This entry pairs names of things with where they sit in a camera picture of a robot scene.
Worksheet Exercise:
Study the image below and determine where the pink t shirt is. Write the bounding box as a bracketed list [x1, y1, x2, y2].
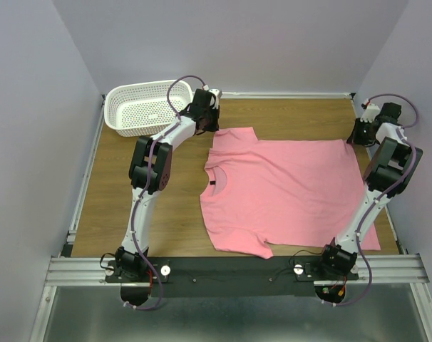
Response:
[200, 128, 364, 259]

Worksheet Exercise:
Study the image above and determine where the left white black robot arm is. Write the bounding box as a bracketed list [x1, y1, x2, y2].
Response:
[115, 86, 222, 281]

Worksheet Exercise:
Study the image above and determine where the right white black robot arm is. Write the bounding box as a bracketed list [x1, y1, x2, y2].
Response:
[316, 98, 423, 279]

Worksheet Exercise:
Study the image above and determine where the white perforated plastic basket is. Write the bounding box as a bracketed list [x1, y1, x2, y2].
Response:
[104, 80, 192, 137]

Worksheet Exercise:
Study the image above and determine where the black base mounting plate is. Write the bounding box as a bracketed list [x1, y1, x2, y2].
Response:
[105, 254, 359, 299]

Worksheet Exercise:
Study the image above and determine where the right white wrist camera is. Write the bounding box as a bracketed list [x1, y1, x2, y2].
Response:
[360, 100, 381, 123]

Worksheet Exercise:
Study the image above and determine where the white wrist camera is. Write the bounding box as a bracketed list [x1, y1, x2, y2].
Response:
[360, 100, 381, 123]
[202, 85, 222, 108]

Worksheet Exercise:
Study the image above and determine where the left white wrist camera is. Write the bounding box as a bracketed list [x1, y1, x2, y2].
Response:
[202, 85, 222, 108]

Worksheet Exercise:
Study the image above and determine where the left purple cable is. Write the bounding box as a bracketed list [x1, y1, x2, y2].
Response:
[121, 74, 210, 313]

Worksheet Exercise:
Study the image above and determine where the aluminium frame rail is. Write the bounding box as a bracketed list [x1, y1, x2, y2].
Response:
[31, 254, 432, 341]

